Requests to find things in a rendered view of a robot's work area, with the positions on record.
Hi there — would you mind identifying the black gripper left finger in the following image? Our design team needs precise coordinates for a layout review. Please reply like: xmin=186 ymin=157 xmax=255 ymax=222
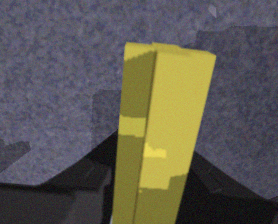
xmin=0 ymin=129 xmax=119 ymax=224

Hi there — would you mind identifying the yellow square bar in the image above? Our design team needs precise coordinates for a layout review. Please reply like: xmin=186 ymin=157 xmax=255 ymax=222
xmin=110 ymin=42 xmax=216 ymax=224

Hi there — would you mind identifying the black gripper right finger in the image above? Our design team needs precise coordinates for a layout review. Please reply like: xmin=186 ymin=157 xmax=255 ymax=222
xmin=175 ymin=150 xmax=278 ymax=224

